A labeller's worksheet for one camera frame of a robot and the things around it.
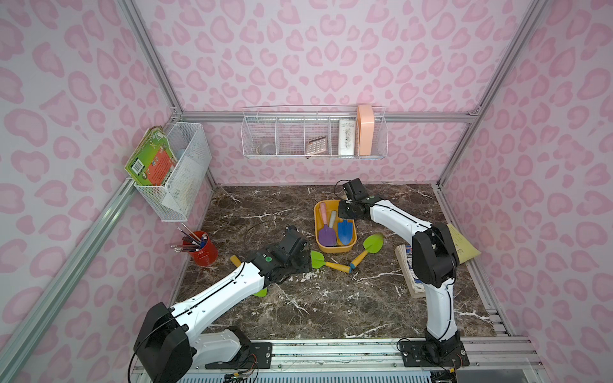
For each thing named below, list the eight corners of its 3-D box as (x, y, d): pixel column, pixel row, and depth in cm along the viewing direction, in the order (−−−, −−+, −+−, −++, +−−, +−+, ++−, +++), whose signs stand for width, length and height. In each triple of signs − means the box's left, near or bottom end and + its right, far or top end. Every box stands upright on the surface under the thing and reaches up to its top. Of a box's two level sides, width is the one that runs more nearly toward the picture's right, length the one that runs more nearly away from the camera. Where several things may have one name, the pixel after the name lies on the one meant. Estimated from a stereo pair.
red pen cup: (192, 267, 95) (179, 252, 86) (199, 247, 101) (187, 231, 91) (214, 267, 95) (203, 252, 85) (220, 246, 101) (210, 230, 91)
